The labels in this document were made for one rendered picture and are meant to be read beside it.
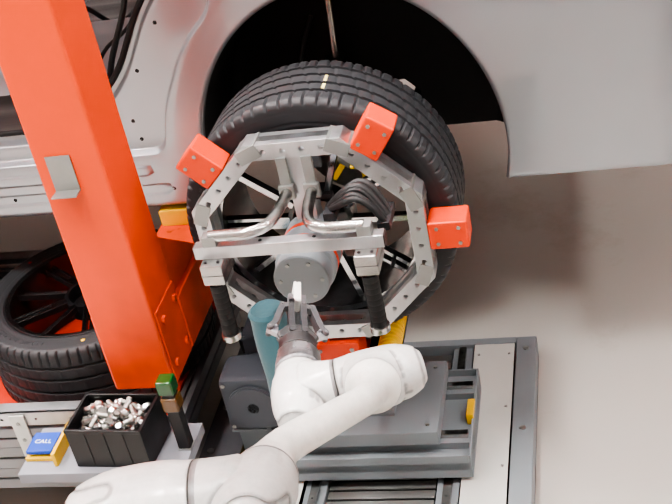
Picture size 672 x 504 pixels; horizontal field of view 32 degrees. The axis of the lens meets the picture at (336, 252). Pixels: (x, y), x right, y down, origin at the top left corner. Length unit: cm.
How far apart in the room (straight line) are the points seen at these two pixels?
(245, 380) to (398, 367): 102
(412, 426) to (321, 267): 70
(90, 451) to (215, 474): 126
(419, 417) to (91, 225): 102
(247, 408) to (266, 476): 151
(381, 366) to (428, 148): 71
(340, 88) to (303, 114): 11
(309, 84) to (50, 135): 59
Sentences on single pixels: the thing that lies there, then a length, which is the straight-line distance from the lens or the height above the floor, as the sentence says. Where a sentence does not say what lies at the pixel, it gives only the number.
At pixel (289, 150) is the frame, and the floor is 110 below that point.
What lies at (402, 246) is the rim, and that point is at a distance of 295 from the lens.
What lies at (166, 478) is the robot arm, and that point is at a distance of 163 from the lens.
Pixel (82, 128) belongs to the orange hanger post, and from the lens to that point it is 257.
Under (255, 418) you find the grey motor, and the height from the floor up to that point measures 29.
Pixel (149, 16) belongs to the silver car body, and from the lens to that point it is 303.
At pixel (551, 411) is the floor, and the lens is 341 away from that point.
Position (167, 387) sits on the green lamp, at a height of 65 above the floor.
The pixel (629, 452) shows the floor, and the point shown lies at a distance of 327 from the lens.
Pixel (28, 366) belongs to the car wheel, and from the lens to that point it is 331.
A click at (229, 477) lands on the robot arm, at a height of 117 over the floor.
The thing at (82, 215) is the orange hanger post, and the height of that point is 103.
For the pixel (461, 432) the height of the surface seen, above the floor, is 18.
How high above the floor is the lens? 222
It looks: 31 degrees down
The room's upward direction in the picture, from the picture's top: 12 degrees counter-clockwise
